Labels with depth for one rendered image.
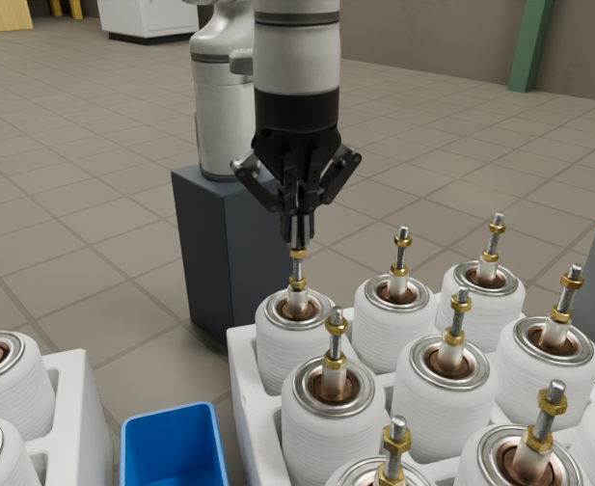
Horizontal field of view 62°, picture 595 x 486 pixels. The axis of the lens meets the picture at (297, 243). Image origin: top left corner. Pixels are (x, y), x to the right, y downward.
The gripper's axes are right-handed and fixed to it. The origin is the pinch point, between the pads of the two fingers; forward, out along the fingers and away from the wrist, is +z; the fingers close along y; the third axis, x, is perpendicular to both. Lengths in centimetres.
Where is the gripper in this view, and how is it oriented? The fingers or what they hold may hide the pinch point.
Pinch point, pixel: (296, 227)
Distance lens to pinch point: 50.1
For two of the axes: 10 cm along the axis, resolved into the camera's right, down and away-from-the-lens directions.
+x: -3.2, -4.7, 8.2
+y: 9.5, -1.6, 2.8
